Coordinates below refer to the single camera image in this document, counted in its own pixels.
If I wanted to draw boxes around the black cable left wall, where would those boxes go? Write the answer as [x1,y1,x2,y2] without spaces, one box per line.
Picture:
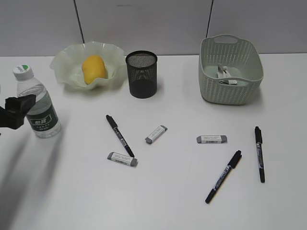
[72,0,86,44]

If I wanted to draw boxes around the grey eraser centre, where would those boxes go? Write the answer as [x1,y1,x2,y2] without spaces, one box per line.
[145,125,167,144]

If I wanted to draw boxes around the grey eraser right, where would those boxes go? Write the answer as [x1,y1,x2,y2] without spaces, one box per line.
[196,135,227,144]

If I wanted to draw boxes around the clear water bottle green label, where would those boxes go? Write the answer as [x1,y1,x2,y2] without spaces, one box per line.
[12,64,61,138]

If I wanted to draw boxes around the pale green woven basket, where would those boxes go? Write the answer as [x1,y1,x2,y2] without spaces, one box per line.
[199,34,263,105]

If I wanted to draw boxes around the black marker pen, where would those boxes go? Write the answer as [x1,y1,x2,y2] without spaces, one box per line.
[106,115,135,158]
[254,126,265,183]

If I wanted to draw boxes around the black cable wall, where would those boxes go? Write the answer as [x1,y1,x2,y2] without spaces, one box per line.
[205,0,214,39]
[72,0,86,44]

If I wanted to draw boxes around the black marker pen slanted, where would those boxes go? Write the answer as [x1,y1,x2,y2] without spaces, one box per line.
[205,150,242,204]

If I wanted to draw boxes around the pale green ruffled plate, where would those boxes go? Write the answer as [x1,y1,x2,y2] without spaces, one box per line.
[50,41,128,91]

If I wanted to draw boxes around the yellow mango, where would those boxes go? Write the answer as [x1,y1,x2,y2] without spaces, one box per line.
[82,55,107,85]

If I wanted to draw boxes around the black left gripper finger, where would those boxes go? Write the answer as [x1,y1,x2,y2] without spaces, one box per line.
[0,94,36,130]

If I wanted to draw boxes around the grey eraser near bottle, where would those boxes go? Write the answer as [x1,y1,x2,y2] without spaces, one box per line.
[107,152,138,167]

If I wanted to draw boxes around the black mesh pen holder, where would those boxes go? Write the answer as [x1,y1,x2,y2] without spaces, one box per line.
[125,50,157,99]

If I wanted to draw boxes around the black cable right wall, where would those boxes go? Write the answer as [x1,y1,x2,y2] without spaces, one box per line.
[205,0,214,39]

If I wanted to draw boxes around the white waste paper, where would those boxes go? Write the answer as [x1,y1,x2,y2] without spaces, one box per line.
[217,64,237,85]

